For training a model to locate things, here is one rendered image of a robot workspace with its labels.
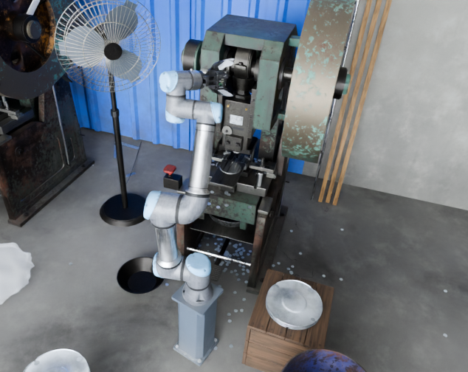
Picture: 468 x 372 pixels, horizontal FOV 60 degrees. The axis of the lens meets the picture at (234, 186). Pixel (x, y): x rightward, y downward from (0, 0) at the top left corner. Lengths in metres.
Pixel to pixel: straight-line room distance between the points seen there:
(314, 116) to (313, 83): 0.14
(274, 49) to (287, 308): 1.27
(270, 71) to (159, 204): 0.86
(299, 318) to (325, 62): 1.22
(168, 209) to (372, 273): 1.81
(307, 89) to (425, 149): 2.03
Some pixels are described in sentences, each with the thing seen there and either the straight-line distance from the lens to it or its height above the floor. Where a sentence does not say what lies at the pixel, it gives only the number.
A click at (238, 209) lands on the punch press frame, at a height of 0.58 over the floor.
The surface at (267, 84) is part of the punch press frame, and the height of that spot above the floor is 1.31.
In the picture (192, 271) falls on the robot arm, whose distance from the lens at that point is 1.88.
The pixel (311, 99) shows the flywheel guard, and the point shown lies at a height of 1.39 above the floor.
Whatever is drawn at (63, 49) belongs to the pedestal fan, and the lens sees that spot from 2.51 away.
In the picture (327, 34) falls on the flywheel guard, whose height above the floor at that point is 1.63.
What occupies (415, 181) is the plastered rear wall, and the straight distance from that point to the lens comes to 3.77.
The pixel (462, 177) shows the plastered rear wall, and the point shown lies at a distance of 3.80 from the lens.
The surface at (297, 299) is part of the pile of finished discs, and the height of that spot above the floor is 0.38.
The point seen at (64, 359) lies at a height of 0.31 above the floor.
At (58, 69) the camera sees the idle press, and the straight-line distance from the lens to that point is 3.02.
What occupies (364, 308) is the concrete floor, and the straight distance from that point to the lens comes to 2.79.
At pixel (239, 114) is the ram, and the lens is 2.20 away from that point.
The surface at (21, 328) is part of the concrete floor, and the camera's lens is 2.69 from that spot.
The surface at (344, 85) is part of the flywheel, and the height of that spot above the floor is 1.34.
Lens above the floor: 2.07
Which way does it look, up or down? 36 degrees down
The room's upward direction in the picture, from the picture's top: 5 degrees clockwise
